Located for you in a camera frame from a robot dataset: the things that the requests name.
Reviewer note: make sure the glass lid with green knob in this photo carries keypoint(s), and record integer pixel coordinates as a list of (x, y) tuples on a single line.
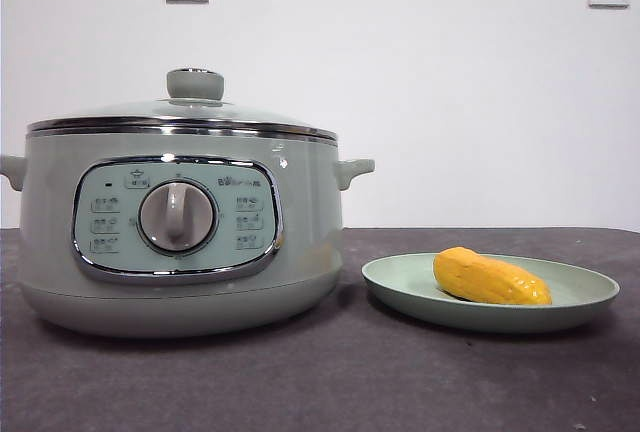
[(195, 84)]

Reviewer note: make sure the yellow corn cob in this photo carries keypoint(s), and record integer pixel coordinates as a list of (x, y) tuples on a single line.
[(489, 277)]

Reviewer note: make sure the pale green electric steamer pot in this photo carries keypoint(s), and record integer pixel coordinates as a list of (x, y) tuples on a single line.
[(310, 232)]

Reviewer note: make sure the pale green round plate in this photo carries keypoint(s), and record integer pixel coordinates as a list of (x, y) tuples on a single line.
[(400, 279)]

